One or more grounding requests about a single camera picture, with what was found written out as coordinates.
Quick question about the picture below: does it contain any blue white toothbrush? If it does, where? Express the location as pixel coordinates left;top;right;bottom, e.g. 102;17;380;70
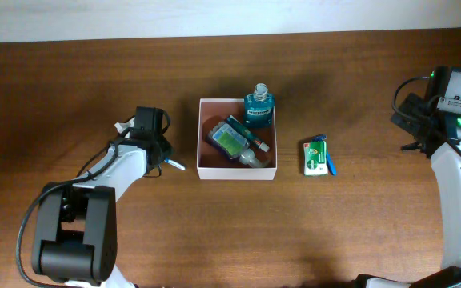
164;158;186;170

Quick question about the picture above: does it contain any white cardboard box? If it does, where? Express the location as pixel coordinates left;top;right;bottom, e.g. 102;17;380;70
197;98;278;180

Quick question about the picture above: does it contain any purple hand soap pump bottle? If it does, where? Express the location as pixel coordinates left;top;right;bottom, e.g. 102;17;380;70
205;119;270;168

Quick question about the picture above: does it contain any teal mouthwash bottle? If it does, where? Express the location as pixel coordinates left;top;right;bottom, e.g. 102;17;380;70
243;83;275;128

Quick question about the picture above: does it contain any green white toothpaste tube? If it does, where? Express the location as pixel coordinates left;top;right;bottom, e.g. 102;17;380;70
226;115;270;152

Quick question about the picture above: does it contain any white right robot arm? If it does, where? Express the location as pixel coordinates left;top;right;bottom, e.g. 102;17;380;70
391;66;461;287

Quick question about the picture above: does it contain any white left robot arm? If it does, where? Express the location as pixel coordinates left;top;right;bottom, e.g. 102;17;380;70
24;106;173;287

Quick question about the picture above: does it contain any blue razor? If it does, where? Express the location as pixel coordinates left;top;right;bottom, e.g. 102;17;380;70
311;134;338;176

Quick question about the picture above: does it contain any green white soap box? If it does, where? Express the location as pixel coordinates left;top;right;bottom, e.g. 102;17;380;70
303;141;328;176

